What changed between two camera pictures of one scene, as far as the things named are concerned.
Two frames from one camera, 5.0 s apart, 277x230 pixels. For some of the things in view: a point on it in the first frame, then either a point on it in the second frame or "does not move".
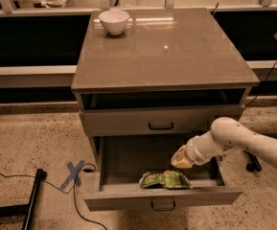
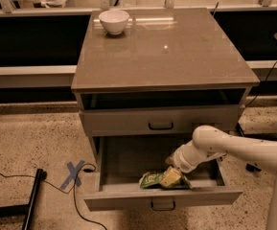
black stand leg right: (253, 164) does not move
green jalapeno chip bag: (169, 179) does not move
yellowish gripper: (193, 151) to (180, 161)
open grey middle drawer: (123, 160) does not move
